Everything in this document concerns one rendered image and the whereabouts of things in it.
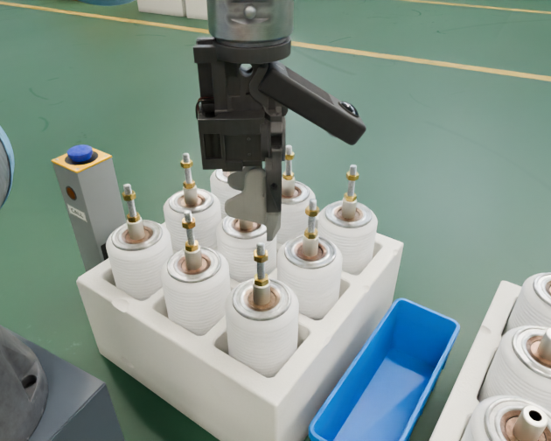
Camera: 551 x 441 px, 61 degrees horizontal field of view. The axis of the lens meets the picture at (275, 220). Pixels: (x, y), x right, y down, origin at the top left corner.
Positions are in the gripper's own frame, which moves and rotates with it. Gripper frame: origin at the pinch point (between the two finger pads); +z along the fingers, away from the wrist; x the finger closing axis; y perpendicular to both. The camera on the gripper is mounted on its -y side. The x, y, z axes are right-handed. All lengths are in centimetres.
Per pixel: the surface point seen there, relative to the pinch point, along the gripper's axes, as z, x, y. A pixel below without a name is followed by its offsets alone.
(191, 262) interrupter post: 10.8, -5.6, 11.3
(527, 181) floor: 37, -71, -75
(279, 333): 14.0, 4.5, -0.3
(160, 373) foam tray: 29.4, -1.9, 17.6
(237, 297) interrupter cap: 11.8, 0.3, 4.9
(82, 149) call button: 4.1, -27.5, 31.4
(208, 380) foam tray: 22.8, 4.5, 9.2
